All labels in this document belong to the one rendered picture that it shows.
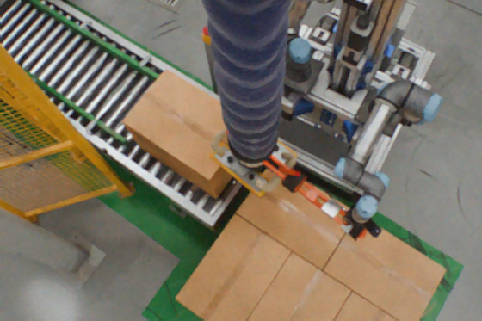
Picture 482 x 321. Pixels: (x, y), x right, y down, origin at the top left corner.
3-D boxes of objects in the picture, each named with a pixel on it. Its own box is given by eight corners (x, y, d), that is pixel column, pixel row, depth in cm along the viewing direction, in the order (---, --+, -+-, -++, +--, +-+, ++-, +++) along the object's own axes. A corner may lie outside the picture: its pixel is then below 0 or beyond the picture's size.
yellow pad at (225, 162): (208, 157, 247) (207, 153, 242) (221, 142, 249) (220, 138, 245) (260, 199, 238) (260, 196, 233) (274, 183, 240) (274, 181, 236)
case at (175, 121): (139, 146, 306) (121, 121, 268) (177, 98, 317) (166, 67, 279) (216, 199, 291) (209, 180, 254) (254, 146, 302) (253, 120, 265)
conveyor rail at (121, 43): (25, -5, 373) (14, -21, 355) (29, -10, 374) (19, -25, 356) (270, 147, 317) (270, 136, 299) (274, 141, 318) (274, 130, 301)
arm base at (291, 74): (292, 53, 269) (293, 44, 259) (316, 64, 265) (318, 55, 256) (279, 74, 264) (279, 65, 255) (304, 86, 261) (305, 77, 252)
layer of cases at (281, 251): (185, 301, 309) (175, 298, 272) (271, 178, 336) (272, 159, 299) (345, 416, 280) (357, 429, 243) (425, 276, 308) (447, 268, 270)
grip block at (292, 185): (280, 183, 230) (281, 180, 224) (293, 168, 232) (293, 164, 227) (293, 194, 228) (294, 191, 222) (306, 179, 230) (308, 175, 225)
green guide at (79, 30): (9, -10, 356) (3, -17, 348) (18, -19, 359) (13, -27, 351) (171, 92, 318) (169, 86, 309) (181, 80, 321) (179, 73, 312)
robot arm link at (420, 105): (404, 92, 243) (414, 79, 190) (431, 107, 239) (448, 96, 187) (392, 114, 244) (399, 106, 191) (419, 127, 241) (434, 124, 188)
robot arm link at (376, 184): (368, 163, 193) (355, 187, 190) (393, 177, 191) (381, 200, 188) (364, 169, 201) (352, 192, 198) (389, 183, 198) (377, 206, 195)
